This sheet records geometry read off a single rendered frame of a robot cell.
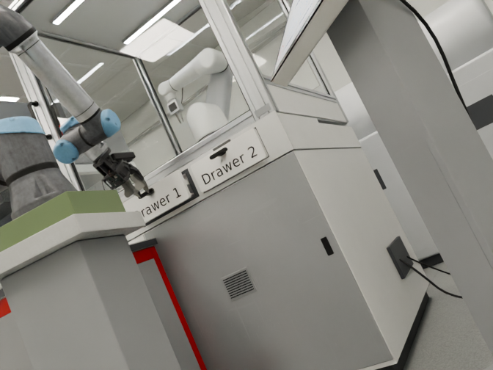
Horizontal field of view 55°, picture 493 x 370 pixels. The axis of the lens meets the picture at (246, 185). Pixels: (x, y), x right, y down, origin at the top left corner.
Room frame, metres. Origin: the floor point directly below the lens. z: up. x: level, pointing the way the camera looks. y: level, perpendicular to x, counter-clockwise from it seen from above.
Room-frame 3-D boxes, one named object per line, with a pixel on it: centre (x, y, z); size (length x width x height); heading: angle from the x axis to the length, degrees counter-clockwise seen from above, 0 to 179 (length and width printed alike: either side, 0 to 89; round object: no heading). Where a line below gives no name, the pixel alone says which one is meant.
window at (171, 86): (1.76, 0.26, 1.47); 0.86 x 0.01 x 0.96; 64
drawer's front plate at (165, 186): (1.71, 0.33, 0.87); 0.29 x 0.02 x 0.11; 64
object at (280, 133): (2.17, 0.06, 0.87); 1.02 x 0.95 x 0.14; 64
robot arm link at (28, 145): (1.02, 0.44, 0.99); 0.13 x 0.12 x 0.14; 74
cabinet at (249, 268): (2.16, 0.05, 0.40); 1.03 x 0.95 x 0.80; 64
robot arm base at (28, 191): (1.03, 0.43, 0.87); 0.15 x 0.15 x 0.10
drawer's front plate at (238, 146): (1.61, 0.02, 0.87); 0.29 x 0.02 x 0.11; 64
